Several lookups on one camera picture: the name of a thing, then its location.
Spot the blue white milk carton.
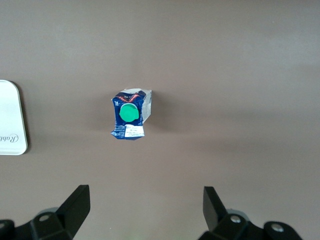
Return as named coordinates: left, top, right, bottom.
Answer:
left=109, top=87, right=153, bottom=141

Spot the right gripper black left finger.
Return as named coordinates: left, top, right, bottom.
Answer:
left=0, top=184, right=91, bottom=240

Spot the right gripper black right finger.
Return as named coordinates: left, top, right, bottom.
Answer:
left=197, top=186, right=303, bottom=240

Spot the white rabbit print tray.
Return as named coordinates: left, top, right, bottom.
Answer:
left=0, top=79, right=28, bottom=156

